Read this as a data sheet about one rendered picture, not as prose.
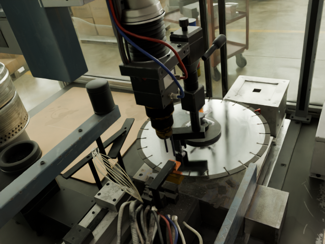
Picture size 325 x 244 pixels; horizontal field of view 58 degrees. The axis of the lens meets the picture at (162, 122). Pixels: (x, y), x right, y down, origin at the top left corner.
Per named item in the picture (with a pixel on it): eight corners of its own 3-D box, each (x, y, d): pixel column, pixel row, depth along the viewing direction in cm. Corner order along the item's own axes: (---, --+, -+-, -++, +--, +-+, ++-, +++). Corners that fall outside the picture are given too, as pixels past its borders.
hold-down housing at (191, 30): (191, 100, 69) (181, 13, 58) (209, 105, 67) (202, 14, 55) (178, 112, 66) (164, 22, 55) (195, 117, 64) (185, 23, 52)
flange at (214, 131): (218, 117, 83) (217, 110, 82) (224, 142, 74) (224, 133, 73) (179, 122, 85) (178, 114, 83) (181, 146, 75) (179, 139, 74)
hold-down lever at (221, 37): (200, 45, 65) (199, 32, 63) (228, 46, 62) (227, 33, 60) (184, 60, 59) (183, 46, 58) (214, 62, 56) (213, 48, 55)
